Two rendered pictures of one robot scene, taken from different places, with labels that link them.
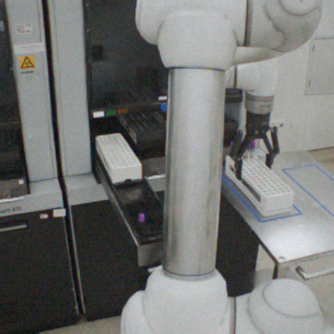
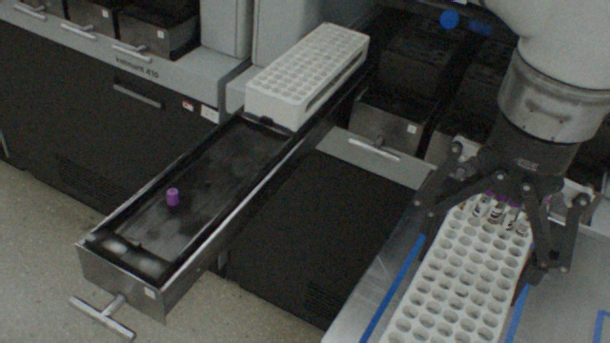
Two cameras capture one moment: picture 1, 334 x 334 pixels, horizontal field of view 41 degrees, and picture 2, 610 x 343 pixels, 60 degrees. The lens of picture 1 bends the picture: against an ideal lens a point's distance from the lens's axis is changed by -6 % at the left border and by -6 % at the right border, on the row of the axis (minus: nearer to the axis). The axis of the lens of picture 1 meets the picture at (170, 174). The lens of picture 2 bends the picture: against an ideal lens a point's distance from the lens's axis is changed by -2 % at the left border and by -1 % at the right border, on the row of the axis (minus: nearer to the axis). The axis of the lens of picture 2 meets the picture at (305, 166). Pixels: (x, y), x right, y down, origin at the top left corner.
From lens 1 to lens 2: 0.99 m
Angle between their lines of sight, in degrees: 37
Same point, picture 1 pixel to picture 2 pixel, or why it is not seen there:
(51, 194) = (202, 79)
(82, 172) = not seen: hidden behind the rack
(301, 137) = not seen: outside the picture
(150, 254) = (99, 272)
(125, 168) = (267, 95)
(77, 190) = (241, 95)
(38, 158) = (216, 12)
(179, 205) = not seen: outside the picture
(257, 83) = (538, 17)
